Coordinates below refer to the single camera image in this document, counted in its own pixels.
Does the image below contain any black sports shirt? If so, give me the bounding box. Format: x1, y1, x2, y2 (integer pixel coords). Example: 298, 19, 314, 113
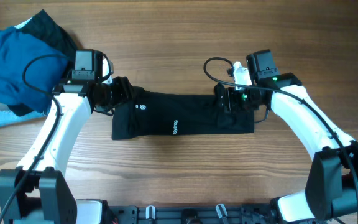
111, 83, 254, 141

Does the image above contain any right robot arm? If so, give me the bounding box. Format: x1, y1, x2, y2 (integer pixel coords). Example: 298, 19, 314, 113
223, 50, 358, 223

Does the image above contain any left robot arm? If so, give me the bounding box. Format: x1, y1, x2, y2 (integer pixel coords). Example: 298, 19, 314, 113
0, 50, 135, 223

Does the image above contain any black folded garment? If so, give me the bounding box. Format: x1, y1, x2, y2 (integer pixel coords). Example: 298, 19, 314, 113
7, 10, 78, 116

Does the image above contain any right white rail clip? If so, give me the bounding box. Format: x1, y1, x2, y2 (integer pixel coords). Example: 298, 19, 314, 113
215, 203, 228, 220

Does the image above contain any white rail clip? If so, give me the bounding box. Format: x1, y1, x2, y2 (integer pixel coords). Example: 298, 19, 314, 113
145, 205, 156, 220
215, 203, 228, 220

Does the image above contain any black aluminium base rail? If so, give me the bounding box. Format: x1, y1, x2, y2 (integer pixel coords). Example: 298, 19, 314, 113
110, 204, 277, 224

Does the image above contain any left white rail clip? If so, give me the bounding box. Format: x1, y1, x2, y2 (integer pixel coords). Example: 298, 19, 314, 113
145, 205, 156, 220

